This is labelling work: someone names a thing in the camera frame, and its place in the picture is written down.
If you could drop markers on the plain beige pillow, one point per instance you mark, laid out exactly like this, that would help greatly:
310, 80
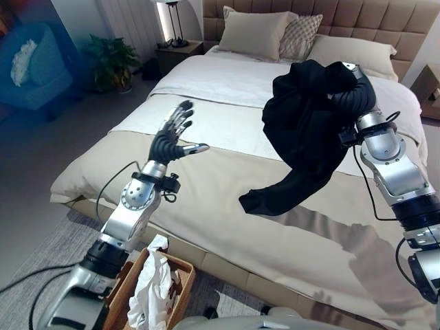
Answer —
254, 32

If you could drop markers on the black table lamp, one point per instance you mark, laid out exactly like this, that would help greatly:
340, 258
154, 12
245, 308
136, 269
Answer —
173, 24

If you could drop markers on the black garment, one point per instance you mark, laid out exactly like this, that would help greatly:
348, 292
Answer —
302, 137

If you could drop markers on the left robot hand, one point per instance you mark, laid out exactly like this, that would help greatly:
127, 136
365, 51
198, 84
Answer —
166, 144

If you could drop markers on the dark box by nightstand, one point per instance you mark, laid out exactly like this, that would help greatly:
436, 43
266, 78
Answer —
150, 70

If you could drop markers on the large cream pillow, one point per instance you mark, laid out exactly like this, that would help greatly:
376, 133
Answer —
354, 55

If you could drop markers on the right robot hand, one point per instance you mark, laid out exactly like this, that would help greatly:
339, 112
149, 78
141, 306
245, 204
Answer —
357, 93

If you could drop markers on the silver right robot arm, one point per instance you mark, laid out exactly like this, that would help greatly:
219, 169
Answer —
395, 175

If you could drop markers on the white garment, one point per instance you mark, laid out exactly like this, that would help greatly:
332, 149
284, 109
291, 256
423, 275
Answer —
153, 285

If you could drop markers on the patterned diamond pillow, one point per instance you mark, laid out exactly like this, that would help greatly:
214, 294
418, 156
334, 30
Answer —
299, 36

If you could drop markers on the woven wicker basket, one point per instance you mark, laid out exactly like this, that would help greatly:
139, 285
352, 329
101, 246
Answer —
151, 292

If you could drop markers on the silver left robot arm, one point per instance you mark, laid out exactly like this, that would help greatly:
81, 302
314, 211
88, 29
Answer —
117, 233

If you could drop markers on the blue armchair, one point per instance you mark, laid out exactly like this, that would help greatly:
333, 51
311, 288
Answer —
32, 68

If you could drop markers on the bed with beige cover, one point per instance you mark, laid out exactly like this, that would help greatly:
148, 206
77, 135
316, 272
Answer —
240, 165

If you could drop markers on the wooden nightstand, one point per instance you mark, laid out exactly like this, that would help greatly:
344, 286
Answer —
178, 55

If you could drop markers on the green potted plant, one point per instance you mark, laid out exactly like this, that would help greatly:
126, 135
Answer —
110, 63

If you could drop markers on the white fluffy cushion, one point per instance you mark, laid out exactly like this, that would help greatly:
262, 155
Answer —
22, 62

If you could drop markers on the tufted beige headboard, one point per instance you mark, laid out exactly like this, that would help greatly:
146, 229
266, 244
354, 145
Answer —
361, 24

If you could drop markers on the wooden side table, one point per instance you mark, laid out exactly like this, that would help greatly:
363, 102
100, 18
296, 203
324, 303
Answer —
428, 91

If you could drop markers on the grey robot torso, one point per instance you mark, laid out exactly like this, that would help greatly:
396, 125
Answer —
240, 319

